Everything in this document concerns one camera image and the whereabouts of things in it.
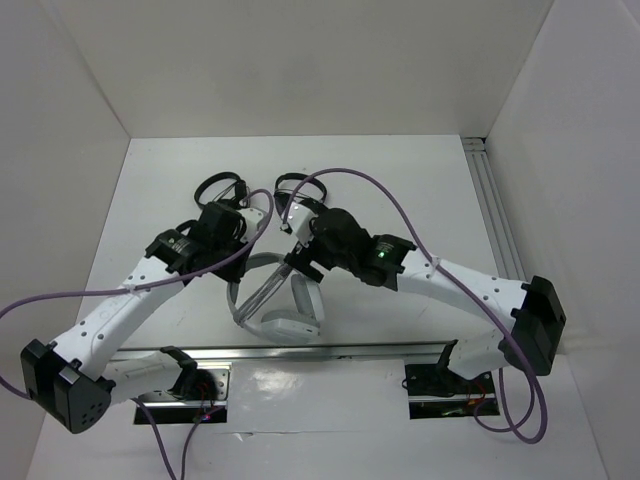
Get left black headphones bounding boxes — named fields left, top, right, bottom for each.
left=193, top=171, right=250, bottom=212

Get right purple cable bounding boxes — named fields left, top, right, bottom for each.
left=284, top=168, right=549, bottom=445

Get aluminium front rail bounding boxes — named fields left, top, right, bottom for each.
left=107, top=340, right=456, bottom=362

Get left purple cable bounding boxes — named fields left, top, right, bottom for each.
left=0, top=188, right=275, bottom=401

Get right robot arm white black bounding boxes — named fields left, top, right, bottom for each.
left=283, top=204, right=566, bottom=392

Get purple cable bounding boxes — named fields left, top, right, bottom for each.
left=284, top=168, right=549, bottom=445
left=0, top=188, right=275, bottom=401

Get right black headphones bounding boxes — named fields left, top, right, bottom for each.
left=273, top=172, right=328, bottom=215

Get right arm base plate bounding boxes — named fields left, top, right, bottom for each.
left=401, top=364, right=500, bottom=419

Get aluminium side rail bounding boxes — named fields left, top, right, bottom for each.
left=461, top=137, right=527, bottom=280

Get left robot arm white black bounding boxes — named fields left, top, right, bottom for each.
left=21, top=202, right=265, bottom=434

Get black headphones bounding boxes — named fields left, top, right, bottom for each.
left=193, top=171, right=250, bottom=212
left=273, top=172, right=328, bottom=215

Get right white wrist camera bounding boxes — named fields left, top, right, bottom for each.
left=275, top=194, right=324, bottom=247

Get grey white headphones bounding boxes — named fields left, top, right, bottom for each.
left=226, top=252, right=325, bottom=345

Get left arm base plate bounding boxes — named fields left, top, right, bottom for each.
left=141, top=362, right=231, bottom=425

